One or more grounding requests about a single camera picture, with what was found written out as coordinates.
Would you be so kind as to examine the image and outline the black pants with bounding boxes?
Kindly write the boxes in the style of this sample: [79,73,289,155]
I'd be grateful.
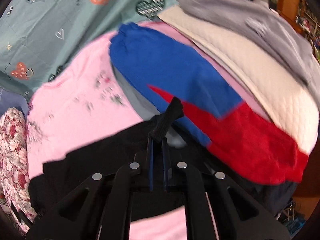
[28,96,298,223]

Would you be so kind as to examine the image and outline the red floral quilt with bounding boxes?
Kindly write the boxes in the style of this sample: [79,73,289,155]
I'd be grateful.
[1,108,36,235]

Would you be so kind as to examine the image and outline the cream quilted garment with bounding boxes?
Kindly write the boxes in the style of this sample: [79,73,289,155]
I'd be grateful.
[158,5,319,154]

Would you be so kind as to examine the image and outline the blue-purple pillow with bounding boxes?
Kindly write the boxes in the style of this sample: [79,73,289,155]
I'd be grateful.
[0,88,29,118]

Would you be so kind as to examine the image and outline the blue and red garment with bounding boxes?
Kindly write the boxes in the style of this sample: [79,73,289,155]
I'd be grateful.
[109,23,308,185]

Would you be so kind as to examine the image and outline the grey folded garment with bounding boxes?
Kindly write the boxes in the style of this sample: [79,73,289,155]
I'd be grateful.
[177,0,319,89]

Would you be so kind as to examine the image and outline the teal patterned blanket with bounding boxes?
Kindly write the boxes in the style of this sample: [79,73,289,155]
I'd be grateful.
[1,0,176,98]

